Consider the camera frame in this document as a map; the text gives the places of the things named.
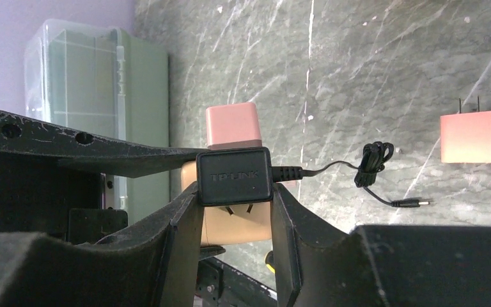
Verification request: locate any clear plastic storage bin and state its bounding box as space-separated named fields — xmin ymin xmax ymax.
xmin=24 ymin=19 xmax=171 ymax=225

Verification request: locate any beige wooden cube socket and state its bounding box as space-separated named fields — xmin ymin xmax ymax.
xmin=180 ymin=160 xmax=274 ymax=248

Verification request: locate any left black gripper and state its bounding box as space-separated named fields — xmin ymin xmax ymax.
xmin=0 ymin=110 xmax=204 ymax=244

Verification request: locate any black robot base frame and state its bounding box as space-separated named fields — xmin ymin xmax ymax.
xmin=195 ymin=246 xmax=277 ymax=306

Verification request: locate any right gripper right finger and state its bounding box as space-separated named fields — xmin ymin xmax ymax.
xmin=271 ymin=184 xmax=491 ymax=306

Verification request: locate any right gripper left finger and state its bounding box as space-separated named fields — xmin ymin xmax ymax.
xmin=0 ymin=184 xmax=203 ymax=306

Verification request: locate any small pink cube adapter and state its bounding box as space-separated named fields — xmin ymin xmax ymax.
xmin=206 ymin=102 xmax=262 ymax=150

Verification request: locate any large black yellow screwdriver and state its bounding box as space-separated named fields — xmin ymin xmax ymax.
xmin=264 ymin=251 xmax=276 ymax=274

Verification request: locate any black adapter with cable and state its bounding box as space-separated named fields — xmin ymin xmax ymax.
xmin=196 ymin=141 xmax=429 ymax=208

